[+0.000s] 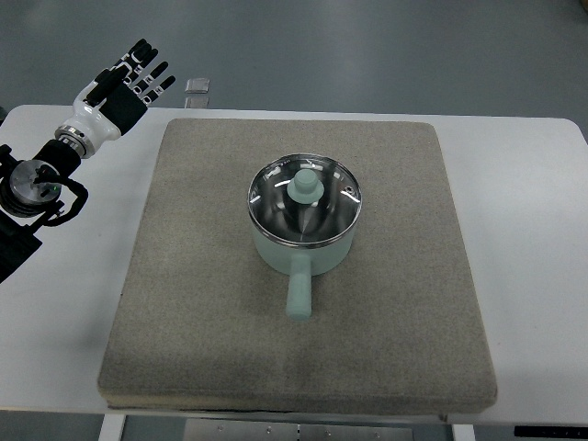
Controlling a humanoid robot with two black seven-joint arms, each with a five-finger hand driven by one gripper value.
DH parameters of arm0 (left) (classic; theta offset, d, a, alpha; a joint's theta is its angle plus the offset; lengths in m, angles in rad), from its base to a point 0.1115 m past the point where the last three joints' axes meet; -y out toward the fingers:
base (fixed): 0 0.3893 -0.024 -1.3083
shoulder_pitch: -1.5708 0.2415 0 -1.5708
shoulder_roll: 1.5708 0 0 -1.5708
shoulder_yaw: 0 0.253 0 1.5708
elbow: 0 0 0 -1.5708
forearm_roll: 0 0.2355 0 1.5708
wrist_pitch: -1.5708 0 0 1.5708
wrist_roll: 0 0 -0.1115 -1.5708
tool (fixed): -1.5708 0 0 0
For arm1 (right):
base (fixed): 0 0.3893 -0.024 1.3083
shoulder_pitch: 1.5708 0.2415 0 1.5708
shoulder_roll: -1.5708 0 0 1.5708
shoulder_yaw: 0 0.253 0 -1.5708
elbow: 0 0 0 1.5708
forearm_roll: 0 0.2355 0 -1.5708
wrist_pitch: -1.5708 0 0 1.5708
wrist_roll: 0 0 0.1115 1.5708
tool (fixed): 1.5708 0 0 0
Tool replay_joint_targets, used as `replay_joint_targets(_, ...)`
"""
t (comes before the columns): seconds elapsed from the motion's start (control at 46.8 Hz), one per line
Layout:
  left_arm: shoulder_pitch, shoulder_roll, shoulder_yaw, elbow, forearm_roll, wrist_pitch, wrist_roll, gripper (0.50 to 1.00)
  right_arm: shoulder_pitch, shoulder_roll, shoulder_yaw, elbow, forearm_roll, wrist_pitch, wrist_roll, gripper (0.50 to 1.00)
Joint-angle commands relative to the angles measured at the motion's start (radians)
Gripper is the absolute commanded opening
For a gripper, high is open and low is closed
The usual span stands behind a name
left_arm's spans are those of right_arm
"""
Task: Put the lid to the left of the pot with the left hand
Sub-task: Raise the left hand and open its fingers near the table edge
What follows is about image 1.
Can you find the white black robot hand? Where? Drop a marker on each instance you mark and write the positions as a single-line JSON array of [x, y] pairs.
[[113, 103]]

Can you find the glass lid green knob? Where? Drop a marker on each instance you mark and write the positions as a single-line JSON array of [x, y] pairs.
[[304, 200]]

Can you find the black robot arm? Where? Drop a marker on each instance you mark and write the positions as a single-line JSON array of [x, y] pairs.
[[39, 192]]

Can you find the small metal floor plate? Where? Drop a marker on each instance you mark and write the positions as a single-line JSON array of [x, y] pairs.
[[196, 91]]

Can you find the grey felt mat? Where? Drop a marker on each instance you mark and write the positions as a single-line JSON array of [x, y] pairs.
[[201, 324]]

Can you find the mint green saucepan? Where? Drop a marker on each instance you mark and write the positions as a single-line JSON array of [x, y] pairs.
[[304, 242]]

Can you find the black table control panel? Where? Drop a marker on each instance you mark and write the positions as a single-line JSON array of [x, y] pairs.
[[559, 432]]

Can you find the metal table frame plate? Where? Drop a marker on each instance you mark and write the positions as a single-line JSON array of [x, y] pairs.
[[206, 429]]

